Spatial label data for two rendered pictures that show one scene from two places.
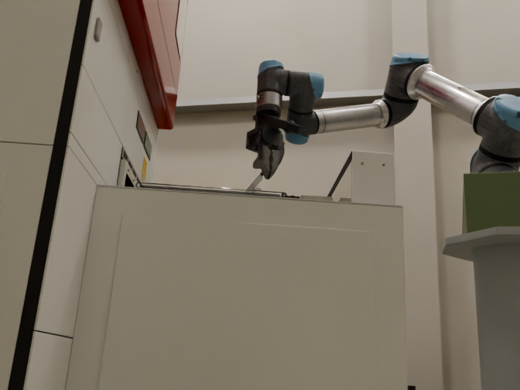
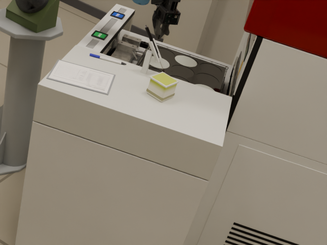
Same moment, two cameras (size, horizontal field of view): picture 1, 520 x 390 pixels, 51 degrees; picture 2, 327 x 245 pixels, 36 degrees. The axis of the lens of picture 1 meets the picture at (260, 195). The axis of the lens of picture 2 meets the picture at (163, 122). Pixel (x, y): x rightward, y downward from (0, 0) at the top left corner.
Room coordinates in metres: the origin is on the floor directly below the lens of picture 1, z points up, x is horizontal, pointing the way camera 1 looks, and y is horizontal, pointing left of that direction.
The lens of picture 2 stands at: (3.37, 0.26, 1.83)
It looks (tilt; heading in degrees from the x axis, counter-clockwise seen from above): 32 degrees down; 184
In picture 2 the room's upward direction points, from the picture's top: 17 degrees clockwise
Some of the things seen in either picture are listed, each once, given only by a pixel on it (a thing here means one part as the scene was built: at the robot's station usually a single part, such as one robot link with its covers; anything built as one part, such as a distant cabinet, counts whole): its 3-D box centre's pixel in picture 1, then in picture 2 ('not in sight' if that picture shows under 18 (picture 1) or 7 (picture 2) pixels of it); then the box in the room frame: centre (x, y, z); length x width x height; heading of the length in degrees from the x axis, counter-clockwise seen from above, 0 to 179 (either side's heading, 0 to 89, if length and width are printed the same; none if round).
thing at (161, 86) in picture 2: not in sight; (162, 87); (1.84, 0.10, 1.00); 0.07 x 0.07 x 0.07; 66
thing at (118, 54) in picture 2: not in sight; (120, 60); (1.49, -0.14, 0.87); 0.36 x 0.08 x 0.03; 2
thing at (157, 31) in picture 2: (268, 166); (158, 30); (1.44, -0.02, 1.03); 0.06 x 0.03 x 0.09; 36
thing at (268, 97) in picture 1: (268, 104); not in sight; (1.43, -0.01, 1.21); 0.08 x 0.08 x 0.05
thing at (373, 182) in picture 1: (348, 214); (105, 40); (1.40, -0.24, 0.89); 0.55 x 0.09 x 0.14; 2
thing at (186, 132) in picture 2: not in sight; (137, 108); (1.85, 0.04, 0.89); 0.62 x 0.35 x 0.14; 92
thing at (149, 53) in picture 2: (252, 193); (152, 57); (1.71, 0.02, 1.03); 0.06 x 0.04 x 0.13; 92
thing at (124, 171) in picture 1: (135, 204); (230, 86); (1.44, 0.34, 0.89); 0.44 x 0.02 x 0.10; 2
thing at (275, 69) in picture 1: (271, 80); not in sight; (1.43, -0.01, 1.29); 0.09 x 0.08 x 0.11; 93
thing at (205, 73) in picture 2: not in sight; (182, 71); (1.46, 0.13, 0.90); 0.34 x 0.34 x 0.01; 2
